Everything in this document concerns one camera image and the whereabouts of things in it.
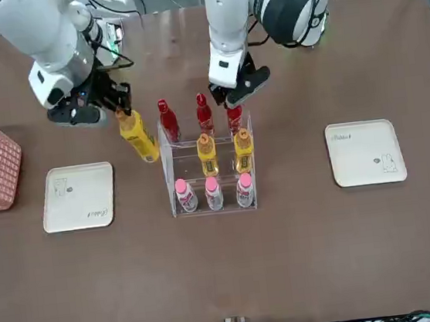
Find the clear acrylic stepped shelf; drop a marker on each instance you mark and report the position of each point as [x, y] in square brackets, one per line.
[184, 160]

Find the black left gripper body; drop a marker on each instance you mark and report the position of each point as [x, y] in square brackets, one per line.
[249, 83]

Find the red cola bottle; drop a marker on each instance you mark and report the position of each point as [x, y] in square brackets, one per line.
[169, 121]
[204, 115]
[235, 120]

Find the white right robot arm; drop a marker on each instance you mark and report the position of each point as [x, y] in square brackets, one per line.
[40, 29]

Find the white bottle pink cap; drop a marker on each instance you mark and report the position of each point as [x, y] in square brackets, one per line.
[245, 192]
[214, 196]
[187, 197]

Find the cream rabbit print tray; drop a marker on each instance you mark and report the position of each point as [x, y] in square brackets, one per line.
[365, 153]
[78, 198]

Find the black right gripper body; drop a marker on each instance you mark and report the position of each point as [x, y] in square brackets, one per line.
[98, 92]

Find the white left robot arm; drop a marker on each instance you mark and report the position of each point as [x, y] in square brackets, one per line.
[227, 12]

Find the yellow pear drink bottle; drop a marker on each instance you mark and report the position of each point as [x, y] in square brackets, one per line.
[207, 156]
[138, 138]
[244, 150]

